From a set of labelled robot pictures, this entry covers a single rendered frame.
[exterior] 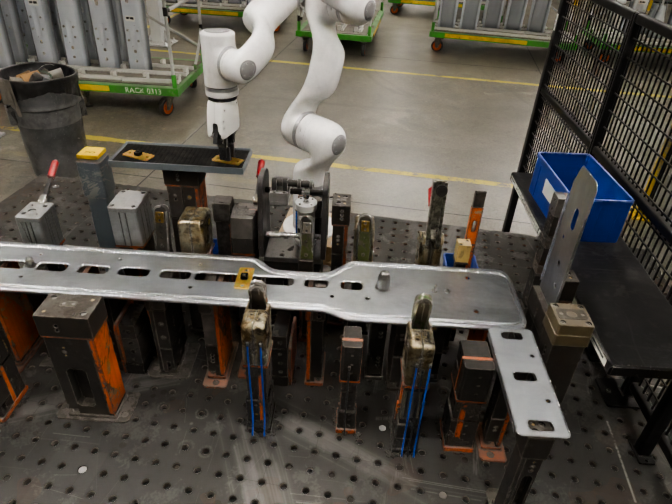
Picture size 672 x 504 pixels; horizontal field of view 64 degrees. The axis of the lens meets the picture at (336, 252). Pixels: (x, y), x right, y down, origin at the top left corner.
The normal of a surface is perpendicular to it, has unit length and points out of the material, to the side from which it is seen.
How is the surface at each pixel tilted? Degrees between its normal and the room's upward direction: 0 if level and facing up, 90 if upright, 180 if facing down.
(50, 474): 0
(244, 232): 90
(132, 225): 90
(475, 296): 0
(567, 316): 0
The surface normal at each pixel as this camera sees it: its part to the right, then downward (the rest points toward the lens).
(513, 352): 0.04, -0.83
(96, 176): -0.05, 0.56
